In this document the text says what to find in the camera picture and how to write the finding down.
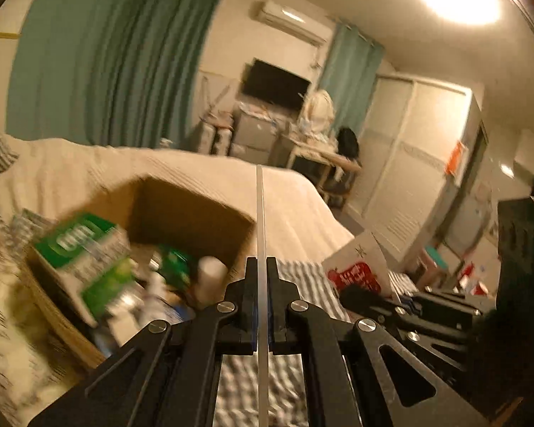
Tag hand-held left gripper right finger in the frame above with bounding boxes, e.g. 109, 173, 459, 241
266, 257, 491, 427

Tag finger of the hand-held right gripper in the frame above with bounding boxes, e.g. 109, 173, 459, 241
394, 316, 472, 381
342, 282, 475, 326

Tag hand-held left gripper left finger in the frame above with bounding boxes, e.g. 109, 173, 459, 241
27, 255, 259, 427

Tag thin clear plastic sheet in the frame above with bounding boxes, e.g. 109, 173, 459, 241
255, 164, 273, 427

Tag red and white box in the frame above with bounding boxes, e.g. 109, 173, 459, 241
323, 231, 395, 300

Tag brown cardboard box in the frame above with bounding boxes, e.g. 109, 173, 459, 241
20, 177, 257, 371

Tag teal box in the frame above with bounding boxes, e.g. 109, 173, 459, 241
426, 247, 455, 277

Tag white bottle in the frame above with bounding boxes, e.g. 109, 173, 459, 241
197, 255, 229, 309

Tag green packet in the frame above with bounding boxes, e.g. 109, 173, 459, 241
156, 244, 195, 291

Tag orange tag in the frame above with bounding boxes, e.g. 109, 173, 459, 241
445, 141, 467, 175

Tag white louvred wardrobe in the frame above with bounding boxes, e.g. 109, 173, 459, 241
345, 73, 484, 264

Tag light wooden desk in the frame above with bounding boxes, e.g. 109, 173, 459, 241
287, 135, 362, 197

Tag grey drawer cabinet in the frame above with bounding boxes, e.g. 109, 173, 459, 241
230, 108, 279, 166

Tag white canisters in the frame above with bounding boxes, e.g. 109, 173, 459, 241
198, 121, 233, 157

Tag green and white carton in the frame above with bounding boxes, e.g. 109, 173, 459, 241
32, 212, 140, 327

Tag black bag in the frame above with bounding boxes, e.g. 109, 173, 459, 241
336, 127, 361, 162

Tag white fan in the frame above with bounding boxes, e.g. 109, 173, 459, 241
299, 90, 337, 137

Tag black television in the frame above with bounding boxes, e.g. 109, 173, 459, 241
241, 59, 313, 112

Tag narrow teal curtain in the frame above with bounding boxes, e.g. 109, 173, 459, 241
316, 22, 386, 143

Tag white air conditioner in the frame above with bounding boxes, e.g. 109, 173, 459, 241
250, 1, 328, 46

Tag wide teal curtain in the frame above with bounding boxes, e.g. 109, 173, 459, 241
6, 0, 230, 149

